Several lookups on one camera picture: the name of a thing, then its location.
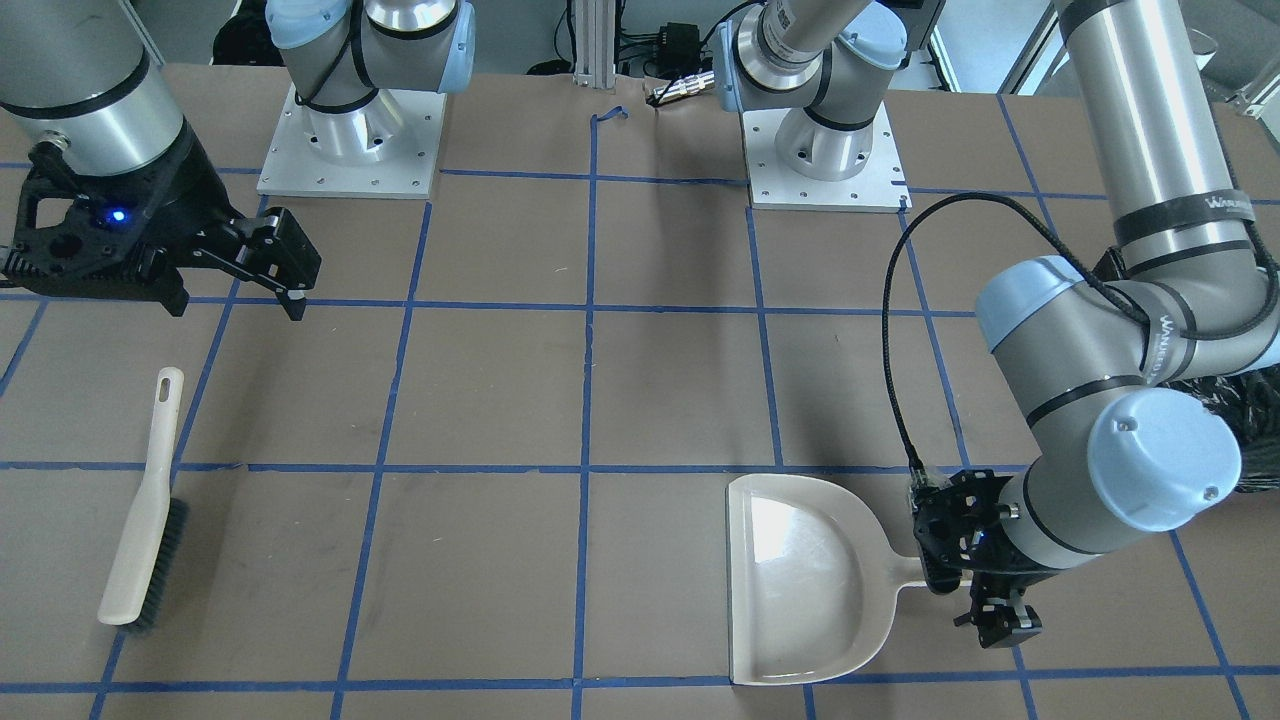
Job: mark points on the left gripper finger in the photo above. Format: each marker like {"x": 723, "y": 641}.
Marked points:
{"x": 985, "y": 600}
{"x": 1010, "y": 621}

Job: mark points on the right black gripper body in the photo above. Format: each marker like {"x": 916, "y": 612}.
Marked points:
{"x": 192, "y": 192}

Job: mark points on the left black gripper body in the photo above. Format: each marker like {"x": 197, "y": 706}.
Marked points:
{"x": 1003, "y": 583}

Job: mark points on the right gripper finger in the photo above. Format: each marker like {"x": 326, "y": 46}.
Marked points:
{"x": 279, "y": 270}
{"x": 276, "y": 227}

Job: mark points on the beige plastic dustpan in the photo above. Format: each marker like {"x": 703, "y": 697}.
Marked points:
{"x": 813, "y": 580}

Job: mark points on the beige hand brush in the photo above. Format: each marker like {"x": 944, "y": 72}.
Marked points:
{"x": 154, "y": 524}

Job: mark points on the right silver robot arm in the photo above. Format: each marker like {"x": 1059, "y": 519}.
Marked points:
{"x": 80, "y": 70}

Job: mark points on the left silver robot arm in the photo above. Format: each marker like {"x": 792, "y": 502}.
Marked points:
{"x": 1090, "y": 362}

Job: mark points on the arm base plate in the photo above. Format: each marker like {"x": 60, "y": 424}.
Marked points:
{"x": 795, "y": 164}
{"x": 386, "y": 150}

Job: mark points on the aluminium frame post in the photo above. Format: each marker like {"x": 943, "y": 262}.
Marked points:
{"x": 596, "y": 29}

